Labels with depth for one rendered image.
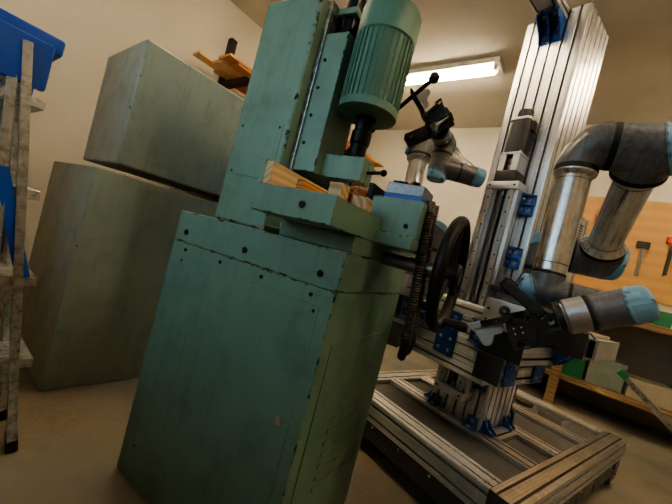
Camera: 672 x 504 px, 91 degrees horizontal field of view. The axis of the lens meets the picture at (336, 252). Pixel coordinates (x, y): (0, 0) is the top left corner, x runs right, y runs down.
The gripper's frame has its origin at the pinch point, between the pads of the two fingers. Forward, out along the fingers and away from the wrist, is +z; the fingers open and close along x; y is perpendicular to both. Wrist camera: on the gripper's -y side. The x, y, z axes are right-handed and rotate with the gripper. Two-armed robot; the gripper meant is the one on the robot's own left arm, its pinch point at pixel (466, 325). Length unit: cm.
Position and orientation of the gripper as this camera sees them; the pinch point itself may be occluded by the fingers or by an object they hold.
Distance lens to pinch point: 89.1
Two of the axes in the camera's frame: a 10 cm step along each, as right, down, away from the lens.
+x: 4.9, 1.5, 8.6
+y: 1.8, 9.5, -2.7
